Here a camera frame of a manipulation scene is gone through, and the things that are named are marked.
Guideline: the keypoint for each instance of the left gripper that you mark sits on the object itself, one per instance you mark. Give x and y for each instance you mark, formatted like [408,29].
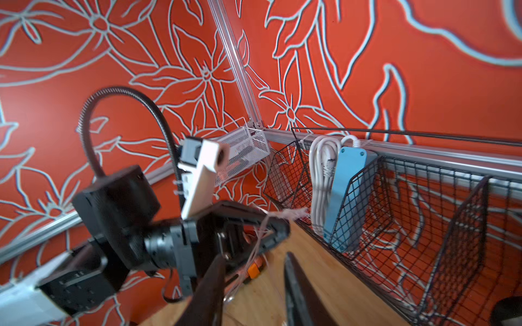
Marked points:
[219,230]

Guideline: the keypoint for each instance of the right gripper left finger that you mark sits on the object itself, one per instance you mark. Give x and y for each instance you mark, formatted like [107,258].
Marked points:
[206,305]

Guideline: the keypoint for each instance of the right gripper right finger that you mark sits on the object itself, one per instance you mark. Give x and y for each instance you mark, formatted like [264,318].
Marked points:
[303,305]

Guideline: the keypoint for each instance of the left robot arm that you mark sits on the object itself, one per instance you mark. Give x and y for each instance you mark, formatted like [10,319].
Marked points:
[119,212]

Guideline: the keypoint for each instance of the blue power strip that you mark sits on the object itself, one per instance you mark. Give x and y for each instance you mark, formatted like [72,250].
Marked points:
[349,199]

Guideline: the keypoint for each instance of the black wire basket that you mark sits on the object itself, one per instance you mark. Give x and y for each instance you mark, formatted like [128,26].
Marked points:
[441,243]

